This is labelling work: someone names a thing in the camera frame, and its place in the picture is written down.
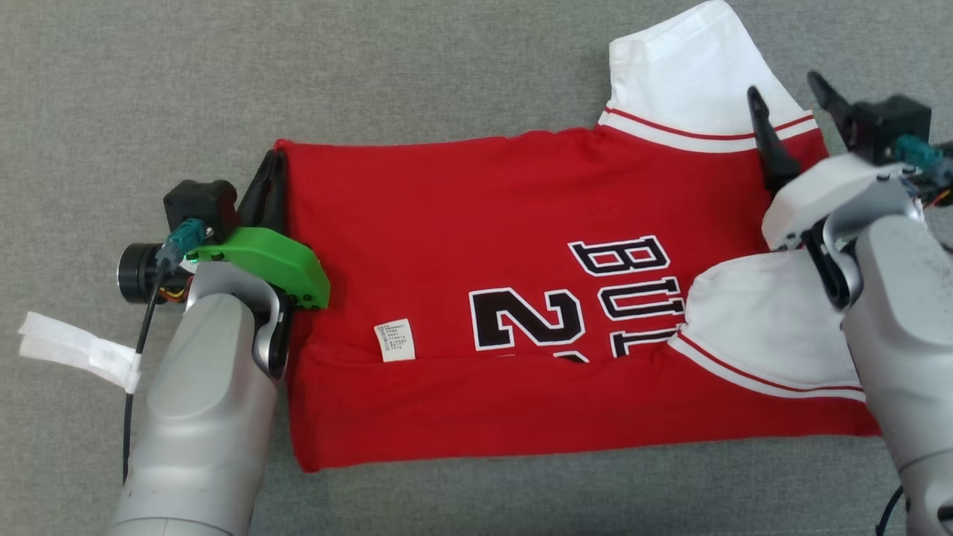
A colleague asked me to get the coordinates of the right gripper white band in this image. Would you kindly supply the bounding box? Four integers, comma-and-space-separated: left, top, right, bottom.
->
747, 71, 920, 251

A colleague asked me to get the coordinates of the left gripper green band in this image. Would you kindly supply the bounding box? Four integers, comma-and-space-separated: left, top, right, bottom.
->
118, 147, 331, 309

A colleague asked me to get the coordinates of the red jersey with white sleeves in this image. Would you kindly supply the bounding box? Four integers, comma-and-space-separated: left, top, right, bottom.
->
274, 0, 883, 473

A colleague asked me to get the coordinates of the black left camera cable teal plug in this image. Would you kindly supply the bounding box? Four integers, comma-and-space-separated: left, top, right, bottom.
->
121, 218, 209, 485

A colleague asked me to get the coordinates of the black camera cable teal plug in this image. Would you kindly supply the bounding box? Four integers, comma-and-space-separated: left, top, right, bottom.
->
121, 218, 209, 485
877, 136, 953, 536

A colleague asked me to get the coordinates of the black right camera cable teal plug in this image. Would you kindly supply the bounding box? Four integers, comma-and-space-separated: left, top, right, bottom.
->
877, 136, 953, 536

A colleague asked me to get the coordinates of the white fabric cable strap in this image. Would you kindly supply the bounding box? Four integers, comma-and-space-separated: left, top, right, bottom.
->
18, 311, 142, 394

